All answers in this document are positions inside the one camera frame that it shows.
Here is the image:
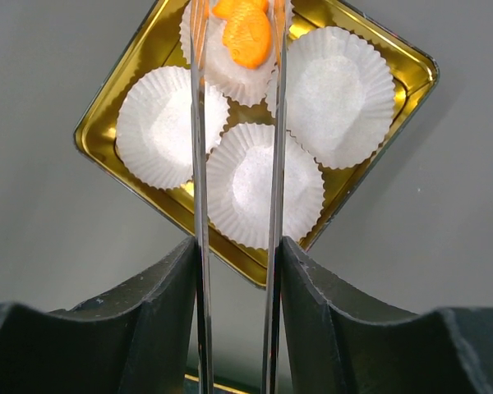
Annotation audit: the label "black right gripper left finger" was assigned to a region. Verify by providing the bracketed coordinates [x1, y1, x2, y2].
[0, 238, 196, 393]

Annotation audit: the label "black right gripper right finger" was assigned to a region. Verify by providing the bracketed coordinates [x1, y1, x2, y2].
[282, 238, 493, 393]

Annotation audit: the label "orange fish cookie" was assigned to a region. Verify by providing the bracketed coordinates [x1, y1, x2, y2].
[212, 0, 272, 69]

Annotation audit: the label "metal tongs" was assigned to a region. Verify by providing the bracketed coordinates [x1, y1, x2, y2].
[190, 1, 287, 393]

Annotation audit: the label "gold tin lid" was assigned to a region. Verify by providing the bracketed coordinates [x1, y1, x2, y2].
[182, 371, 260, 393]

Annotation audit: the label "white paper cup front left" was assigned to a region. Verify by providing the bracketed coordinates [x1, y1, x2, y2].
[206, 123, 324, 250]

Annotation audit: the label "white paper cup front right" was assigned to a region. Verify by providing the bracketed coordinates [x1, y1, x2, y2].
[115, 65, 231, 190]

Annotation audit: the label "dark green cookie tin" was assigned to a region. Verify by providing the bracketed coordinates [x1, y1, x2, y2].
[72, 0, 440, 291]

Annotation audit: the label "white paper cup back right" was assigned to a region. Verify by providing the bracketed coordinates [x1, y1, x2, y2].
[179, 0, 296, 108]

